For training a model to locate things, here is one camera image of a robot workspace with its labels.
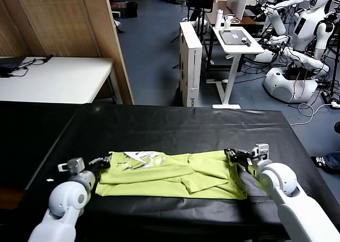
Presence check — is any black bin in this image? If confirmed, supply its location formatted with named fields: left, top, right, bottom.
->
left=126, top=2, right=139, bottom=19

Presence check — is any white floor cable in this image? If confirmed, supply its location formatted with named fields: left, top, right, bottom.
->
left=289, top=102, right=340, bottom=127

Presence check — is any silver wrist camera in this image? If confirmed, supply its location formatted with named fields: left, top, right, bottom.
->
left=249, top=143, right=270, bottom=164
left=57, top=158, right=86, bottom=176

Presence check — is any brown wooden desk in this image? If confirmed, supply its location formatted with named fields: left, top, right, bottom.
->
left=206, top=9, right=266, bottom=27

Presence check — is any tall white cardboard box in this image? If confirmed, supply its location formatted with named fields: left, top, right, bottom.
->
left=179, top=22, right=204, bottom=109

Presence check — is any black tripod pole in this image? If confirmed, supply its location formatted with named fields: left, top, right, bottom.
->
left=329, top=26, right=340, bottom=98

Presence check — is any black cable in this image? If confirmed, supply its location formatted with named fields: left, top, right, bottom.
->
left=0, top=57, right=46, bottom=78

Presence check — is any white robot shell piece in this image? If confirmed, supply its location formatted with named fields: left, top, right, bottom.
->
left=254, top=50, right=277, bottom=64

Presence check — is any white humanoid robot with head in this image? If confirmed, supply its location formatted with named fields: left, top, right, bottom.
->
left=292, top=0, right=336, bottom=61

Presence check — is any yellow-green t-shirt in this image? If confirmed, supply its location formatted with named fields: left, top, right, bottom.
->
left=95, top=150, right=248, bottom=200

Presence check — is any black plastic table cover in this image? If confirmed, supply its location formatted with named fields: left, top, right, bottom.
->
left=0, top=103, right=340, bottom=242

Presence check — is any white thermos bottle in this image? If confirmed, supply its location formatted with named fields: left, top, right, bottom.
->
left=215, top=10, right=224, bottom=30

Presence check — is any blue jeans leg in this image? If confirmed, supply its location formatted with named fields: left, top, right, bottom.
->
left=325, top=152, right=340, bottom=171

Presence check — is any black power strip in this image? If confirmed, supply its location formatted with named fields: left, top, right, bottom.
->
left=321, top=91, right=334, bottom=104

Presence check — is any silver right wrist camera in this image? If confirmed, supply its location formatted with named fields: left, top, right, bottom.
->
left=249, top=143, right=270, bottom=164

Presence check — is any white curved panel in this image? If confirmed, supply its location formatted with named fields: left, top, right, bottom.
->
left=227, top=0, right=257, bottom=22

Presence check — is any wooden partition panel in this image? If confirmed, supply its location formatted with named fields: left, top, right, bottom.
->
left=0, top=0, right=135, bottom=106

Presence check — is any white rectangular table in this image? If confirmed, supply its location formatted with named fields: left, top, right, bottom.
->
left=0, top=56, right=123, bottom=105

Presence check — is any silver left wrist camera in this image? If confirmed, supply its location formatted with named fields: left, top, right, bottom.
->
left=57, top=158, right=86, bottom=176

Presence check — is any white jointed robot arm segment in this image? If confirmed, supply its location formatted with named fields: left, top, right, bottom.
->
left=281, top=47, right=330, bottom=77

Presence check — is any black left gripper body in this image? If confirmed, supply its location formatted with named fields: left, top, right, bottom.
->
left=85, top=163, right=107, bottom=177

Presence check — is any black pouch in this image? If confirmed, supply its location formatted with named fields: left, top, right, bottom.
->
left=0, top=63, right=21, bottom=72

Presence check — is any white headless humanoid robot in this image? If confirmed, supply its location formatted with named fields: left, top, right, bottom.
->
left=265, top=0, right=305, bottom=38

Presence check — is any white rounded robot base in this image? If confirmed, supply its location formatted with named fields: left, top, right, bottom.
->
left=262, top=67, right=319, bottom=104

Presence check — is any grey closed laptop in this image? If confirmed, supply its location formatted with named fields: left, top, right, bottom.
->
left=219, top=30, right=252, bottom=45

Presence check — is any small white desk gadget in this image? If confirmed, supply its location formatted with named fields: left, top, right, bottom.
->
left=224, top=15, right=239, bottom=30

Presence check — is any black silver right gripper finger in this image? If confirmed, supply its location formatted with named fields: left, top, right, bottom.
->
left=223, top=147, right=250, bottom=157
left=225, top=152, right=239, bottom=164

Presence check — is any white height-adjustable side desk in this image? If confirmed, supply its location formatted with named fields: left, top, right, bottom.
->
left=206, top=26, right=266, bottom=110

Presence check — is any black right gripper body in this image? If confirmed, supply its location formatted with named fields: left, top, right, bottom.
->
left=234, top=154, right=256, bottom=171

